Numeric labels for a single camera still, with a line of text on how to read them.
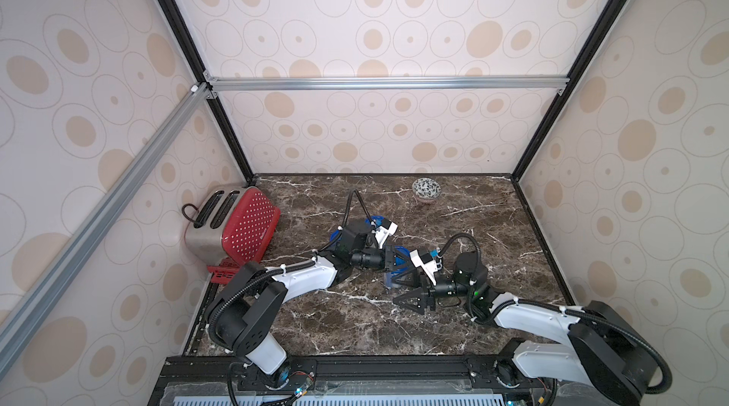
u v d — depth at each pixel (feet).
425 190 3.70
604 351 1.37
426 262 2.17
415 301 2.12
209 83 2.94
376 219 2.57
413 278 2.44
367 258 2.37
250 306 1.48
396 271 2.48
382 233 2.55
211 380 2.41
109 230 1.85
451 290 2.20
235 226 2.75
